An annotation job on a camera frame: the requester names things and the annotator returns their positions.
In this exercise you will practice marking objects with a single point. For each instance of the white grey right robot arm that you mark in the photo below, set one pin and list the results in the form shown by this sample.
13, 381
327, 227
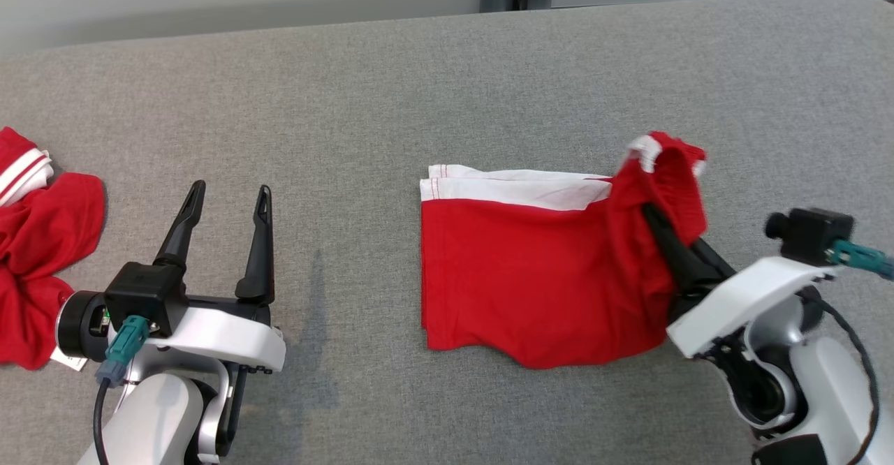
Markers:
824, 395

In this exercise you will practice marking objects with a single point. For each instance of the red shirt white striped trim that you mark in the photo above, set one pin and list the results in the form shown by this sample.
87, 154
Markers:
35, 241

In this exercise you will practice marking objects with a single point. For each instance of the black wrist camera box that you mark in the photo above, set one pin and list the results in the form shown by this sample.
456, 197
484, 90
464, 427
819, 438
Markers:
814, 234
140, 294

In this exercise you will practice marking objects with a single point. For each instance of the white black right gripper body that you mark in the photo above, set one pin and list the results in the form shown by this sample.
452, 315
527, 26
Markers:
733, 304

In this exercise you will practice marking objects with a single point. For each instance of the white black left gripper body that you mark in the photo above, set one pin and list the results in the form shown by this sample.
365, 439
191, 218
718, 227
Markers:
230, 336

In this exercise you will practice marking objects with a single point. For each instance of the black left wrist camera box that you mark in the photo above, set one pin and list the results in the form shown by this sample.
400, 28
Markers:
140, 294

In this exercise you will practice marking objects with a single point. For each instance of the red shorts with white hem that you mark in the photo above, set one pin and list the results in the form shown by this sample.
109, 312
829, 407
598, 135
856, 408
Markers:
531, 276

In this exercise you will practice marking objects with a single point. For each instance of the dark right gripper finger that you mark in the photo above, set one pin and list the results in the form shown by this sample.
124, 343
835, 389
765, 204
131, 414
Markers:
714, 266
681, 262

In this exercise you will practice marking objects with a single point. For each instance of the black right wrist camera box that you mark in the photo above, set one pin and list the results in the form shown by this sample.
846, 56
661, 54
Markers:
814, 234

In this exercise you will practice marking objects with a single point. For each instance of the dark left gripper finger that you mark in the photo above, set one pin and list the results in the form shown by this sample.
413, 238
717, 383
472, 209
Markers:
260, 262
181, 234

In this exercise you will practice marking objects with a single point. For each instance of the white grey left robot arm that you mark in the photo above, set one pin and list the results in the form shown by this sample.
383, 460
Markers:
154, 416

